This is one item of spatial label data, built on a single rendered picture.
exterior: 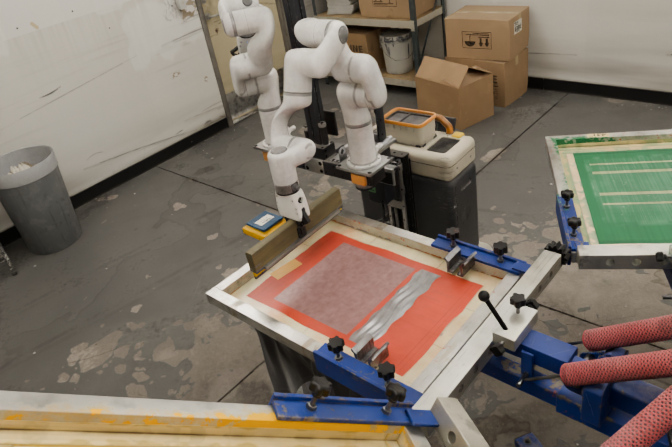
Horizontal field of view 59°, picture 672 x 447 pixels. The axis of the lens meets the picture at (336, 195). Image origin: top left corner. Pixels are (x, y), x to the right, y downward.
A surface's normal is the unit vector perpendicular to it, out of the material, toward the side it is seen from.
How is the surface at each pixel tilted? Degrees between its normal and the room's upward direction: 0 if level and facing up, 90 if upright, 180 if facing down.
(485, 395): 0
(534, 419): 0
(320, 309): 0
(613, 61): 90
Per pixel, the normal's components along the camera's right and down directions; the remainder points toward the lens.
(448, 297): -0.15, -0.85
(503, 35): -0.58, 0.46
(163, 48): 0.74, 0.23
